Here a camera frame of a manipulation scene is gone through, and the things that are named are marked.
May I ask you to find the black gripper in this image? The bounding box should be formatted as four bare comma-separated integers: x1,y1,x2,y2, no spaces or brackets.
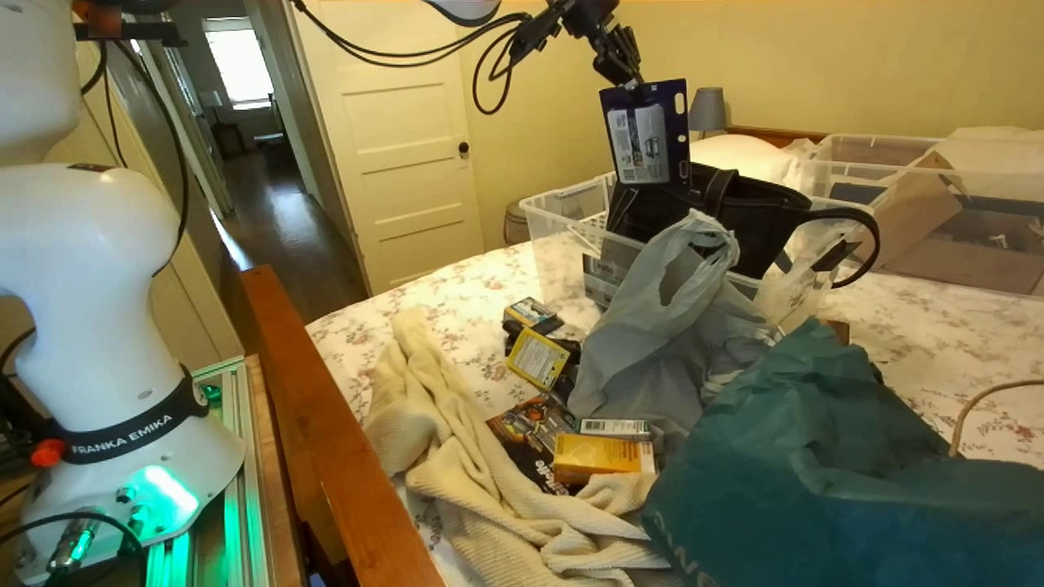
540,0,649,91

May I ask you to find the black shopping bag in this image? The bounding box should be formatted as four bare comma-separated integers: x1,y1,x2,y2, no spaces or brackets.
603,159,883,289

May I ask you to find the grey plastic bag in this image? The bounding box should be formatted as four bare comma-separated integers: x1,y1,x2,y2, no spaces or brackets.
564,208,764,434

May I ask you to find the yellow square packet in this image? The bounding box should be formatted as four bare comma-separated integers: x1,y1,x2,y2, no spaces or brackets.
501,323,580,399

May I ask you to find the dark red printed packet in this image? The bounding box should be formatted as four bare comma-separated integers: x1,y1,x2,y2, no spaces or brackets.
486,395,585,461

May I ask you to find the wooden bed footboard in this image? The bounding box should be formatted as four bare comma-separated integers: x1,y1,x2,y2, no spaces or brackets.
232,264,451,587

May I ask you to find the grey lamp shade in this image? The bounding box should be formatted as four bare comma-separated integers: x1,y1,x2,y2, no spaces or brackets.
689,85,731,138

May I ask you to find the wooden headboard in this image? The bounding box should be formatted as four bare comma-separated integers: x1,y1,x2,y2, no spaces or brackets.
719,125,828,149

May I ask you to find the white pillow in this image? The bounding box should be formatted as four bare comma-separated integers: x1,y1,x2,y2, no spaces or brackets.
689,132,822,188

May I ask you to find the clear plastic storage bin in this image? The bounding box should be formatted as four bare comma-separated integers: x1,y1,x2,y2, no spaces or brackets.
517,174,851,340

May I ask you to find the white panel door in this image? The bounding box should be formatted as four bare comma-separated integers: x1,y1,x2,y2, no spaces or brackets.
286,0,486,292

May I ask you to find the small dark gadget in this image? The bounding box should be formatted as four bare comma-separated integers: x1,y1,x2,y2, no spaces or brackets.
500,292,566,340

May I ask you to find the clear bin with cardboard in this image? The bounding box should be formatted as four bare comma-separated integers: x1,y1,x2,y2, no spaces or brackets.
810,132,1044,298

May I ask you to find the brown cardboard box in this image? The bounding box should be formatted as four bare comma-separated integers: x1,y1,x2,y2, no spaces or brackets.
866,159,1044,298

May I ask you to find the yellow box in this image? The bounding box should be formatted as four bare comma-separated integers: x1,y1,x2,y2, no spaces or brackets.
550,432,660,488

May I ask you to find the cream towel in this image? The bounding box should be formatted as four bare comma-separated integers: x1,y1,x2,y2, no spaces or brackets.
362,305,678,587

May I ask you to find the teal cloth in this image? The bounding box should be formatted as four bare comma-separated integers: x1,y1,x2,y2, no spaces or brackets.
640,321,1044,587

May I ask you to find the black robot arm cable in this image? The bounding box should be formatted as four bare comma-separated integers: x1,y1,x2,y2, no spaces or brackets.
289,0,566,116

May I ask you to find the thin brown cable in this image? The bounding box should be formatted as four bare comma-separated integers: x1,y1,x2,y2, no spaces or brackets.
950,376,1044,461

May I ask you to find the black metal mount bar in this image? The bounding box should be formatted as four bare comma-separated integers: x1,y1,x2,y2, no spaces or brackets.
68,16,190,48

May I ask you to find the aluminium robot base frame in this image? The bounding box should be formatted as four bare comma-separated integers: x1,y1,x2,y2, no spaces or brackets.
139,352,275,587

